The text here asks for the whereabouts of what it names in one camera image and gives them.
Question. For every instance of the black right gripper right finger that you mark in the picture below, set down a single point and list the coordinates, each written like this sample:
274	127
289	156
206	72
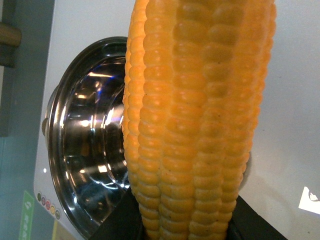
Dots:
246	224

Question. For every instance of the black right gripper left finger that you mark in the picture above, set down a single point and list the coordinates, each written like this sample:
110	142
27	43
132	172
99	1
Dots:
123	223

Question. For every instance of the yellow corn cob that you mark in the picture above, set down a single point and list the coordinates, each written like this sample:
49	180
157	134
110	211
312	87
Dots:
194	76

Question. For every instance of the cream electric cooking pot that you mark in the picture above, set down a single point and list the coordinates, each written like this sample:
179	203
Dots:
83	133

